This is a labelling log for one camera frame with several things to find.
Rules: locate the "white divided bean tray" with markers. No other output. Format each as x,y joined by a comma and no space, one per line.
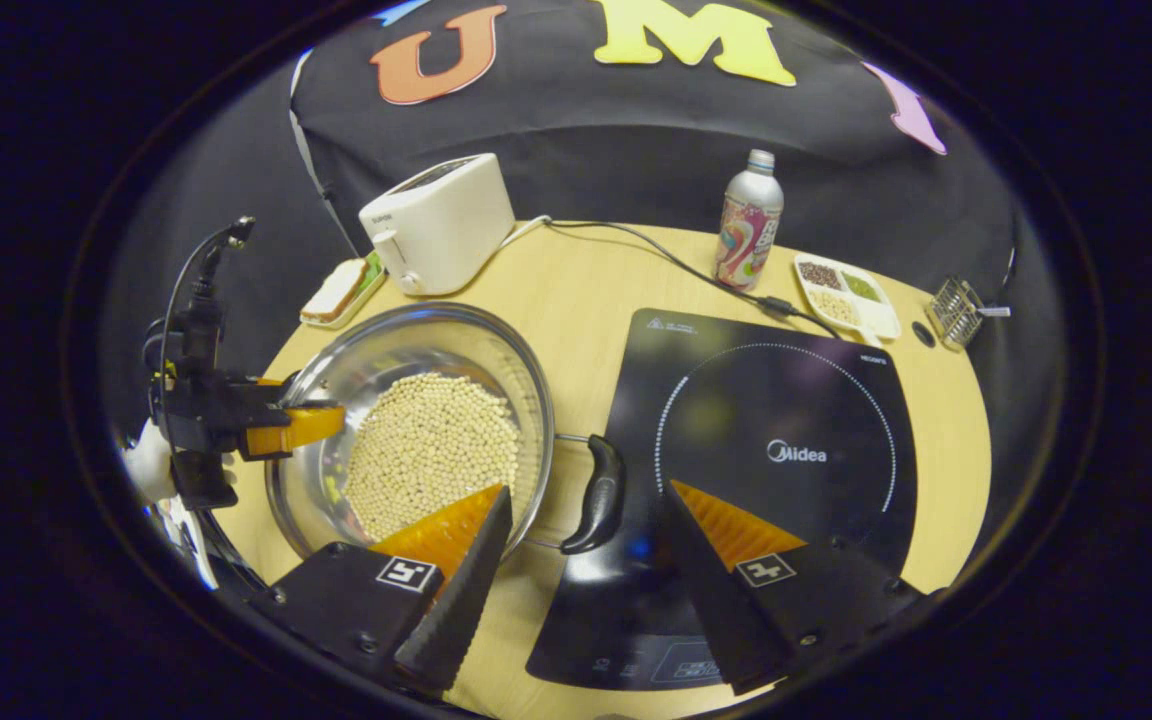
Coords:
844,302

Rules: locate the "pile of soybeans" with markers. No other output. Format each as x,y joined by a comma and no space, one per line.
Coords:
426,440

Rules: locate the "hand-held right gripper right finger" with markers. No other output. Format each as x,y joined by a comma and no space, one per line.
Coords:
706,600

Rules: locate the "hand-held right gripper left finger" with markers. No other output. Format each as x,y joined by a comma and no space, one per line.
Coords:
456,610

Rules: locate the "white toaster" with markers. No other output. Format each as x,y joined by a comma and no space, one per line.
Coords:
446,220

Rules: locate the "black induction cooktop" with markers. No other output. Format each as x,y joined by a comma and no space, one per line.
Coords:
786,400

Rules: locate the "silver patterned drink bottle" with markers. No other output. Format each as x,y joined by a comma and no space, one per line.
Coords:
748,230

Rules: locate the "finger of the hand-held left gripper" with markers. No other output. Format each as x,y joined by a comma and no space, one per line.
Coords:
271,381
296,428

